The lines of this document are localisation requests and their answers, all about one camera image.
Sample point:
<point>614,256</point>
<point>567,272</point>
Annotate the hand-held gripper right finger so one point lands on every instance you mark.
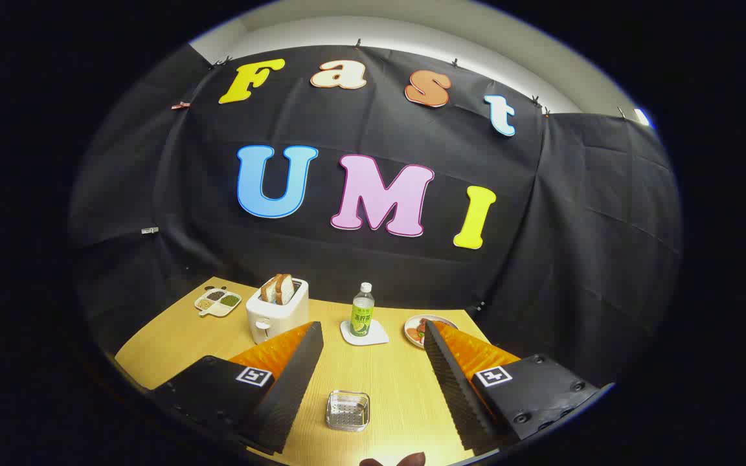
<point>454,395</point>

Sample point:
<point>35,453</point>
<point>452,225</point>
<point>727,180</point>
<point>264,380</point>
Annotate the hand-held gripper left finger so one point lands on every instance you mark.
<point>292,388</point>

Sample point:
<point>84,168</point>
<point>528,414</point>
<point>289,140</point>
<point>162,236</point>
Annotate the white toaster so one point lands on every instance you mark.
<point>276,317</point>

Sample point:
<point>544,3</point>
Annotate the white plate with food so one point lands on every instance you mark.
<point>415,330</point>

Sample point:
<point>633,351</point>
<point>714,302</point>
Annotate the white coaster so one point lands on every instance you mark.
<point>377,337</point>

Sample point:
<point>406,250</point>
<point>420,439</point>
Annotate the green label drink bottle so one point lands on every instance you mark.
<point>362,317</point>

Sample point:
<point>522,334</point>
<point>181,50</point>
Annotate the white face bread slice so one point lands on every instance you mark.
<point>286,288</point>

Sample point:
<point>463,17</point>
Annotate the brown crust bread slice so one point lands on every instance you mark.
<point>268,291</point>

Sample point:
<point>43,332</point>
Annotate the white divided condiment tray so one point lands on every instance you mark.
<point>217,304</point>

